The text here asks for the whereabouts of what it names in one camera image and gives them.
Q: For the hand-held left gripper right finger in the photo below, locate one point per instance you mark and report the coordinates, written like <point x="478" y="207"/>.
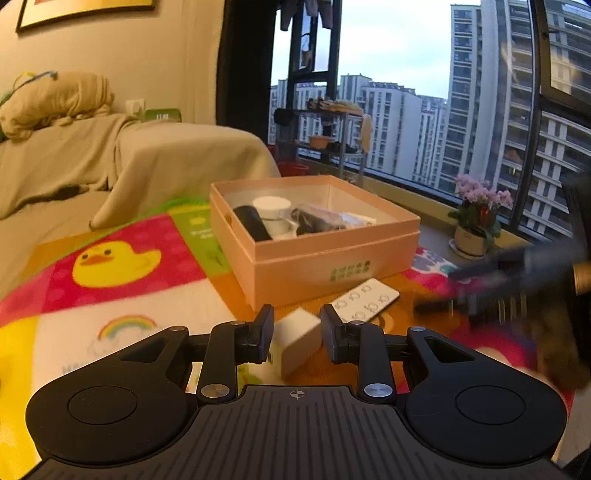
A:
<point x="331" y="330"/>

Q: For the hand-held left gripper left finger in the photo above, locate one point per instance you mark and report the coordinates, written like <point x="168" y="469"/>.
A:
<point x="263" y="330"/>

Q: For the black cylinder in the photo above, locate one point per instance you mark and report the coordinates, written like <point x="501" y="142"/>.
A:
<point x="251" y="224"/>

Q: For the white items in box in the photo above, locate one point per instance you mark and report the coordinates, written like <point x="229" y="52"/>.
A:
<point x="358" y="219"/>

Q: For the framed wall picture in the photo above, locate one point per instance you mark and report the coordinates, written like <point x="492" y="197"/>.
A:
<point x="83" y="11"/>

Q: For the plastic bag with black parts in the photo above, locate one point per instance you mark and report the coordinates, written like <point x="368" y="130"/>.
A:
<point x="316" y="220"/>

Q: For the pink cardboard box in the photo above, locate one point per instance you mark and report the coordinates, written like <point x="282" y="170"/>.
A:
<point x="332" y="263"/>

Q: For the beige covered sofa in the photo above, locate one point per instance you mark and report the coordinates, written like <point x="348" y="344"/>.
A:
<point x="175" y="152"/>

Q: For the beige bundled blanket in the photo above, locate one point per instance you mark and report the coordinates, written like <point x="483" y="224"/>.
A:
<point x="51" y="106"/>

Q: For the balcony storage rack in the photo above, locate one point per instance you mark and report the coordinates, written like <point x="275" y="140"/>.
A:
<point x="323" y="134"/>

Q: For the printed duck blanket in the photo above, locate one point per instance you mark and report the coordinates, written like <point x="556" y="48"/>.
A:
<point x="115" y="290"/>

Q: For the red basin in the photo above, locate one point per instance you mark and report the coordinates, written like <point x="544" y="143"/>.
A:
<point x="293" y="168"/>

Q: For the green flat box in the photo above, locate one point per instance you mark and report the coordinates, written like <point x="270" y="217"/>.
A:
<point x="161" y="114"/>

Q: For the white battery charger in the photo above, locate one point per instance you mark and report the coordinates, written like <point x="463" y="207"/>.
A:
<point x="364" y="300"/>

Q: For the white power adapter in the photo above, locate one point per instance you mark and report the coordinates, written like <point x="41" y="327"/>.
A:
<point x="295" y="344"/>

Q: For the pink potted flowers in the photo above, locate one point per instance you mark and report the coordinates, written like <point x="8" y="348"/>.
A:
<point x="480" y="203"/>

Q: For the hanging clothes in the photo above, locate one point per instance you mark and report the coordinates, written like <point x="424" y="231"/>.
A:
<point x="309" y="9"/>

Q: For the white round jar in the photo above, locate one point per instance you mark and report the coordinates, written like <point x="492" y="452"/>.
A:
<point x="273" y="210"/>

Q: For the white wall socket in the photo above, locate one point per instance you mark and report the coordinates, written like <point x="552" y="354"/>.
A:
<point x="135" y="107"/>

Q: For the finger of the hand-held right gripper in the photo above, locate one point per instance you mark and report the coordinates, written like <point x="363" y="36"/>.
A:
<point x="489" y="265"/>
<point x="438" y="306"/>

